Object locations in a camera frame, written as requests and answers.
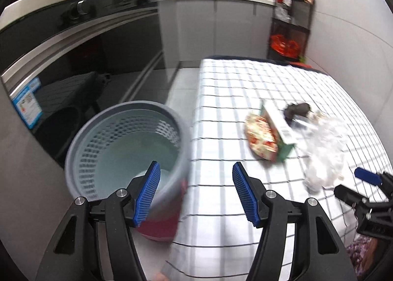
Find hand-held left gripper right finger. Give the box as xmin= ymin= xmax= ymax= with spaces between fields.
xmin=232 ymin=162 xmax=358 ymax=281

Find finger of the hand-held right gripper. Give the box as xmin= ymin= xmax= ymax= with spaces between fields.
xmin=334 ymin=185 xmax=370 ymax=209
xmin=354 ymin=168 xmax=393 ymax=197

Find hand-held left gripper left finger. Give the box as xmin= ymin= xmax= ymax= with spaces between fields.
xmin=35 ymin=161 xmax=162 ymax=281

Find clear plastic bag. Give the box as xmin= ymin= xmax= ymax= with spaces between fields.
xmin=292 ymin=115 xmax=353 ymax=193

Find red yellow snack packet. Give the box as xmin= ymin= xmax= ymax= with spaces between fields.
xmin=245 ymin=113 xmax=279 ymax=162

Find green white carton box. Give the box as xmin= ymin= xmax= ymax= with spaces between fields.
xmin=260 ymin=100 xmax=297 ymax=163

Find grey perforated plastic basket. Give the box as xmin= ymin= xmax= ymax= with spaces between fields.
xmin=64 ymin=101 xmax=192 ymax=208

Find black cloth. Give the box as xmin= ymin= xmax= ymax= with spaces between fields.
xmin=283 ymin=103 xmax=312 ymax=122

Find red stool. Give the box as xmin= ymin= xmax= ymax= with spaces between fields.
xmin=135 ymin=178 xmax=189 ymax=242

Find person's floral clothing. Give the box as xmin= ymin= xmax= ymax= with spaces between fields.
xmin=346 ymin=236 xmax=379 ymax=276

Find white black checked tablecloth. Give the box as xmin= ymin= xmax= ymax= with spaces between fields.
xmin=163 ymin=58 xmax=386 ymax=281

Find blue white label sticker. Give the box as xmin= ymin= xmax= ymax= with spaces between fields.
xmin=9 ymin=77 xmax=43 ymax=129

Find red plastic bag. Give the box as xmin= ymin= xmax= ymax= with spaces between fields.
xmin=270 ymin=34 xmax=300 ymax=56

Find black built-in oven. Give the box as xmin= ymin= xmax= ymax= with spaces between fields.
xmin=0 ymin=0 xmax=165 ymax=165

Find black storage rack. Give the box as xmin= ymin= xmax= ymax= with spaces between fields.
xmin=266 ymin=0 xmax=314 ymax=62

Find grey kitchen cabinets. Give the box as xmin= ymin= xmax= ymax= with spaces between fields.
xmin=157 ymin=0 xmax=277 ymax=69

